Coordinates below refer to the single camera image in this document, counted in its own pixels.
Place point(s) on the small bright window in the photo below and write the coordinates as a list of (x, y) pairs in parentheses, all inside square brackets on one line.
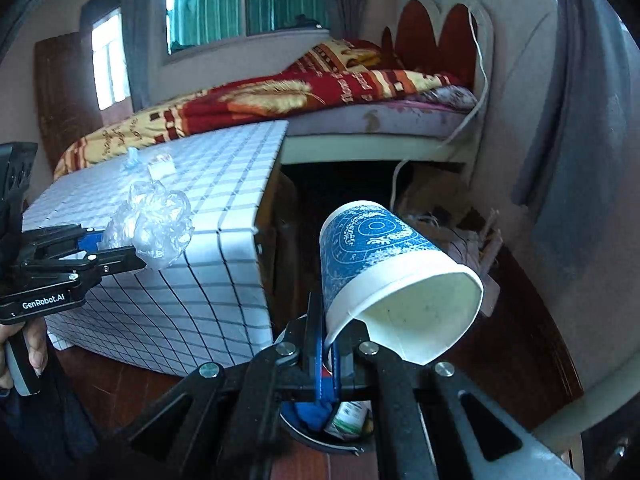
[(107, 60)]

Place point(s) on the blue patterned paper cup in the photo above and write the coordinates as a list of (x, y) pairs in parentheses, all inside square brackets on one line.
[(380, 245)]

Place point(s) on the pink floral bed sheet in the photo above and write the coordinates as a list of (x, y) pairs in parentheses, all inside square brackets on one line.
[(400, 115)]

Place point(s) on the large window with green blind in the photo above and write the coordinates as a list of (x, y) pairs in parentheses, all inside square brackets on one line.
[(240, 5)]

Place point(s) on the person's left hand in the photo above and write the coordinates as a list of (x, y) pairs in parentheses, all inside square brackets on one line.
[(36, 350)]

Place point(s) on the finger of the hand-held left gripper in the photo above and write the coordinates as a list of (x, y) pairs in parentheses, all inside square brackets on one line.
[(92, 241), (115, 260)]

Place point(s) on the brown wooden door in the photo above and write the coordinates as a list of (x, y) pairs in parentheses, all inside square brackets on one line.
[(65, 95)]

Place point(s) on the grey hanging cloth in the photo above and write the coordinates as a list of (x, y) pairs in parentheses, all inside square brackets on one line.
[(575, 110)]

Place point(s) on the black trash bin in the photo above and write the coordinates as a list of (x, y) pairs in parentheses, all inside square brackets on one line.
[(310, 442)]

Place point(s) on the light blue plastic scrap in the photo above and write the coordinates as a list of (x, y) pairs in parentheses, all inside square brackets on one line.
[(131, 158)]

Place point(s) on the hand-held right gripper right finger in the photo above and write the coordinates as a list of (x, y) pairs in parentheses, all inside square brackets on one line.
[(345, 362)]

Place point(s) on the small white packet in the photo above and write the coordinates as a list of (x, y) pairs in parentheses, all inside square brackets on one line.
[(161, 165)]

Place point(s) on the red scalloped headboard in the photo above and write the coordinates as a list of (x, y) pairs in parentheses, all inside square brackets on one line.
[(420, 25)]

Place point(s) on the red and yellow blanket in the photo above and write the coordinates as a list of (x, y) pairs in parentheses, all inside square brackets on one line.
[(250, 100)]

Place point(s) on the white bed frame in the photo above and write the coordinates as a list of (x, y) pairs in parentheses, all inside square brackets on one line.
[(350, 147)]

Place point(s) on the cluttered debris pile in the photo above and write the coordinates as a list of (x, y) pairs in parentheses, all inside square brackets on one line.
[(450, 195)]

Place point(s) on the clear plastic bag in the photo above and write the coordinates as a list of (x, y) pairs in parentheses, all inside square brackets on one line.
[(150, 220)]

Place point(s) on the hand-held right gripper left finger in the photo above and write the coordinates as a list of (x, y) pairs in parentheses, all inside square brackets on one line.
[(316, 355)]

